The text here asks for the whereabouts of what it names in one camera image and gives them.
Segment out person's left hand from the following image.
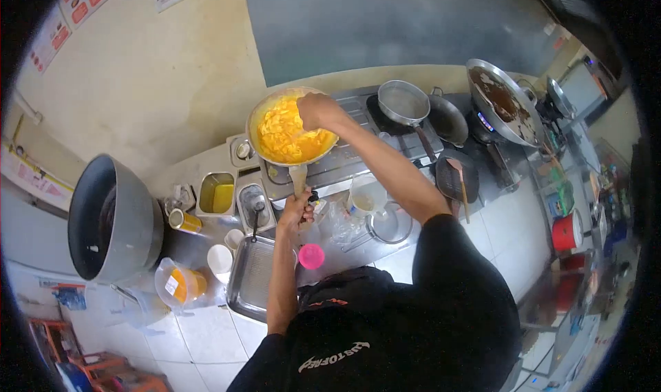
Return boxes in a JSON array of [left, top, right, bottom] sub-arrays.
[[278, 188, 316, 233]]

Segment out person's right hand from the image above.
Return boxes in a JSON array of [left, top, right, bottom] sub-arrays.
[[296, 92, 342, 133]]

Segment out person's right fingers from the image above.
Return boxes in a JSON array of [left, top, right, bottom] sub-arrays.
[[297, 105, 317, 133]]

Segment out person's left fingers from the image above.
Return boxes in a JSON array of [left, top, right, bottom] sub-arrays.
[[298, 190, 316, 226]]

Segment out steel frying pan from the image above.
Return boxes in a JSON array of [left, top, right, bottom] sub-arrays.
[[246, 86, 340, 199]]

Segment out yellow scrambled egg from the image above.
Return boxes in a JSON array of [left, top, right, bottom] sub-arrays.
[[256, 97, 337, 165]]

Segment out clear plastic bag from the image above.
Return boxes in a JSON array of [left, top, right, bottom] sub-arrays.
[[327, 201, 368, 246]]

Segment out steel container with ladle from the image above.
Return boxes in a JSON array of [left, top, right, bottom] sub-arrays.
[[237, 183, 277, 236]]

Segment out white measuring jug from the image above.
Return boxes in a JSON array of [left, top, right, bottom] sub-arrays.
[[346, 173, 388, 219]]

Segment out steel gas stove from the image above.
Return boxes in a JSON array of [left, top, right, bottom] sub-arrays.
[[258, 85, 446, 203]]

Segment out small steel container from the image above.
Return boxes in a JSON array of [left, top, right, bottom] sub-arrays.
[[229, 134, 259, 169]]

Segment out rectangular steel tray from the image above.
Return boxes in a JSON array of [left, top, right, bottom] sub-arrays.
[[225, 235, 298, 324]]

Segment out steel container with yellow liquid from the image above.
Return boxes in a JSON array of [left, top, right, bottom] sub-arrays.
[[196, 171, 239, 218]]

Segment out yellow tin can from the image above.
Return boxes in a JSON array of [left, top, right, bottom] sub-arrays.
[[168, 208, 203, 234]]

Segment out person's body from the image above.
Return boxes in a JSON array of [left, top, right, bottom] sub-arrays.
[[226, 214, 523, 392]]

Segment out black griddle pan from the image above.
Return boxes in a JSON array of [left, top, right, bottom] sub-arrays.
[[435, 149, 480, 205]]

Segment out black wok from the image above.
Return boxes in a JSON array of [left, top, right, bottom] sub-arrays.
[[428, 86, 470, 148]]

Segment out plastic jug with orange liquid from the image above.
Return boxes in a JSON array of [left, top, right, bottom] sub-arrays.
[[154, 257, 209, 308]]

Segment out wooden spatula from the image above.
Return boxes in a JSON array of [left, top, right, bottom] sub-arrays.
[[446, 158, 472, 224]]

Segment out large grey pot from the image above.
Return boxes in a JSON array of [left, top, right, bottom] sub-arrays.
[[67, 153, 165, 285]]

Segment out black induction cooker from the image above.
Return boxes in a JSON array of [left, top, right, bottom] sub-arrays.
[[467, 108, 521, 192]]

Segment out large wok with brown sauce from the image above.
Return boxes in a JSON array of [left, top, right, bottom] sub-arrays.
[[466, 59, 546, 149]]

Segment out small steel wok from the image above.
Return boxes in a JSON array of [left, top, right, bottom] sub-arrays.
[[546, 76, 577, 120]]

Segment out red pot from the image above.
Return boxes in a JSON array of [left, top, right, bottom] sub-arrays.
[[551, 209, 585, 253]]

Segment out orange stools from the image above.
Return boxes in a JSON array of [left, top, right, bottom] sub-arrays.
[[28, 317, 172, 392]]

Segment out cluttered storage rack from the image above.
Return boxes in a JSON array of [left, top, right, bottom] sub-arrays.
[[534, 129, 638, 315]]

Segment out black handled ladle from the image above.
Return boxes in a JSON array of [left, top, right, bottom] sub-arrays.
[[251, 200, 265, 243]]

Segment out steel saucepan with dark handle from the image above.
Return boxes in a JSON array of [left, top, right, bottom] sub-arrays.
[[377, 80, 438, 163]]

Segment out red and white wall posters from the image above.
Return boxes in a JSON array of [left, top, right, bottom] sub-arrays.
[[26, 0, 136, 74]]

